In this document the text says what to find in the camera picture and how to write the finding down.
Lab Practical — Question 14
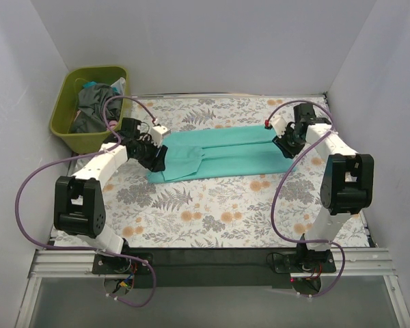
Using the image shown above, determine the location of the teal t shirt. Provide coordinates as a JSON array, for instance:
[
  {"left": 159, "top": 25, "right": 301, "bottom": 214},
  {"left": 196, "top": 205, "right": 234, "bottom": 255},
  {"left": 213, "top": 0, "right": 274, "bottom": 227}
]
[{"left": 147, "top": 126, "right": 292, "bottom": 184}]

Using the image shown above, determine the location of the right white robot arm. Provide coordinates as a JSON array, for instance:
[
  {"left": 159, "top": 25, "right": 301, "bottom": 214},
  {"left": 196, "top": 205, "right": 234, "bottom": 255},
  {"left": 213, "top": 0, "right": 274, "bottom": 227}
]
[{"left": 264, "top": 100, "right": 374, "bottom": 272}]

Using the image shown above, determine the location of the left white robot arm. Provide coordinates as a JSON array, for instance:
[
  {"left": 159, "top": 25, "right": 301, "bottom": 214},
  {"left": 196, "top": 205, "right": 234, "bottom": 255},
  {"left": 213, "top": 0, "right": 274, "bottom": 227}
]
[{"left": 54, "top": 118, "right": 171, "bottom": 273}]

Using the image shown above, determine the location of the floral table mat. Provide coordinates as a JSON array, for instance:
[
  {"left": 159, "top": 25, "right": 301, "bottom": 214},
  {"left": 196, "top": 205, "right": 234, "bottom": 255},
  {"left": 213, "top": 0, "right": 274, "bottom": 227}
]
[{"left": 51, "top": 97, "right": 377, "bottom": 249}]

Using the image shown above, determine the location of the clear plastic bag in bin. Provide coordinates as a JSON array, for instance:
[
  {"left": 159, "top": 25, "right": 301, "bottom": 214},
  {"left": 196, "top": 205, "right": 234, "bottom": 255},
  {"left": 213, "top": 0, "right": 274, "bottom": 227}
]
[{"left": 111, "top": 77, "right": 126, "bottom": 98}]

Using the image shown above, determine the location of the grey t shirt in bin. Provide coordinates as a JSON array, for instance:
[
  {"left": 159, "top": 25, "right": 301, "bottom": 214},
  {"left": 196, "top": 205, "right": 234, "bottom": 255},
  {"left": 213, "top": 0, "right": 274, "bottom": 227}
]
[{"left": 70, "top": 83, "right": 120, "bottom": 133}]

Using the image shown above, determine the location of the green plastic laundry bin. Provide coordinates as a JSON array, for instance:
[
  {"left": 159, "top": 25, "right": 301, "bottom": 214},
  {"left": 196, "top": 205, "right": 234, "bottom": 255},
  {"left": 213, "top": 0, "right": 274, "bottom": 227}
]
[{"left": 49, "top": 66, "right": 130, "bottom": 154}]

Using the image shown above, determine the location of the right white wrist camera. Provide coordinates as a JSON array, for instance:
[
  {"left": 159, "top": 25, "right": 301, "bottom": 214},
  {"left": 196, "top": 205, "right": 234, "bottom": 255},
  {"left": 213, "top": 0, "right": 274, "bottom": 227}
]
[{"left": 264, "top": 115, "right": 288, "bottom": 137}]

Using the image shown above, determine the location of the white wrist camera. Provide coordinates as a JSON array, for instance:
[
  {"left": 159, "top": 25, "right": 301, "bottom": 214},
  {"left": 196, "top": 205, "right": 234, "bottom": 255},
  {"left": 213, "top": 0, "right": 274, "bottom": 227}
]
[
  {"left": 264, "top": 115, "right": 288, "bottom": 137},
  {"left": 149, "top": 125, "right": 171, "bottom": 148}
]

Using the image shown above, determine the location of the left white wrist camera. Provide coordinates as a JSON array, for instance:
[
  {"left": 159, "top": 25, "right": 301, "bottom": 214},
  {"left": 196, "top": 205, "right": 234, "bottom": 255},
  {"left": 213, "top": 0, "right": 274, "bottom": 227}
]
[{"left": 149, "top": 125, "right": 171, "bottom": 148}]

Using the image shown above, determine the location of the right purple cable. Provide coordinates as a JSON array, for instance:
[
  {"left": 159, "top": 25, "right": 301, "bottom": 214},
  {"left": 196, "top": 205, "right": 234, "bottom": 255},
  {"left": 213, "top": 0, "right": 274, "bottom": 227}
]
[{"left": 266, "top": 99, "right": 346, "bottom": 303}]

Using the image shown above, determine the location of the purple cable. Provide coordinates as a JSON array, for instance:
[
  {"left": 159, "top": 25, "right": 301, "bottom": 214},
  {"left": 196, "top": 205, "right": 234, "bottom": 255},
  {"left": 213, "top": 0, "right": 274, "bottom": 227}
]
[
  {"left": 266, "top": 99, "right": 346, "bottom": 303},
  {"left": 15, "top": 95, "right": 160, "bottom": 308}
]

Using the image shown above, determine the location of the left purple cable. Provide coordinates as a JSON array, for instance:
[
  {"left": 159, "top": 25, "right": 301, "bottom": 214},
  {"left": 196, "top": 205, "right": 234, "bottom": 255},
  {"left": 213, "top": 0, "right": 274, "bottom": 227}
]
[{"left": 15, "top": 95, "right": 160, "bottom": 308}]

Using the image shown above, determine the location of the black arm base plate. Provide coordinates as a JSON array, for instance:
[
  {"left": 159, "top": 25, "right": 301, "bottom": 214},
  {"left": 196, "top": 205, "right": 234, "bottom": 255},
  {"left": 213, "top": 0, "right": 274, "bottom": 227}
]
[{"left": 92, "top": 247, "right": 338, "bottom": 289}]

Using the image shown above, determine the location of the aluminium frame rail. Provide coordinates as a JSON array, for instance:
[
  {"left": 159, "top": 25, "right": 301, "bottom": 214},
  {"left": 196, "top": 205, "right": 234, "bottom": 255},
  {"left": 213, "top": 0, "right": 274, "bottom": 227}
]
[{"left": 16, "top": 247, "right": 410, "bottom": 327}]

